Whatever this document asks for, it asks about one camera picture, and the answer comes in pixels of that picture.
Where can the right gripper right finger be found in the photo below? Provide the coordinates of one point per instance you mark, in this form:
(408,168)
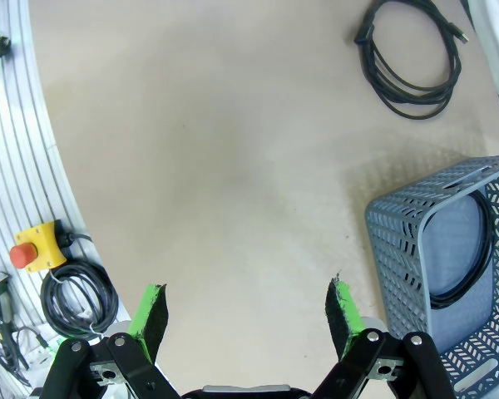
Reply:
(345,320)

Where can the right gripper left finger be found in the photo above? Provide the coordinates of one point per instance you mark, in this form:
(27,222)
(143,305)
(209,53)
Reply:
(147,324)

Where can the blue plastic lattice basket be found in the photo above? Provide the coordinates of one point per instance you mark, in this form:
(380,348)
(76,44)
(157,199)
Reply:
(395,257)

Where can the yellow emergency stop button box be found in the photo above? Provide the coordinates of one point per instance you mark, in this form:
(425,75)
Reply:
(45,245)

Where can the grey aluminium rail frame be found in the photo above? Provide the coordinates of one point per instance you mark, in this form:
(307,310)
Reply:
(8,145)

